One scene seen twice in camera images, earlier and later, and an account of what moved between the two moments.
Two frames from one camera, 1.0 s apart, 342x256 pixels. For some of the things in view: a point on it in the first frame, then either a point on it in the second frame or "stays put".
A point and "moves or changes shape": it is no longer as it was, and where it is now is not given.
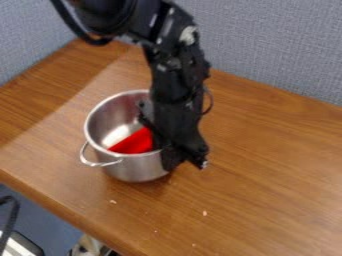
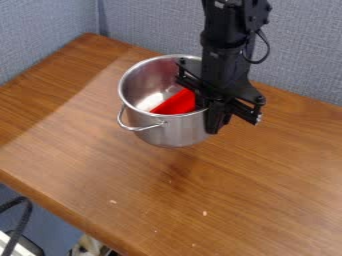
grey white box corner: [19, 246] stays put
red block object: [138, 143] moves or changes shape
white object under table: [89, 247] stays put
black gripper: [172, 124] → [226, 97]
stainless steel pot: [112, 117] moves or changes shape
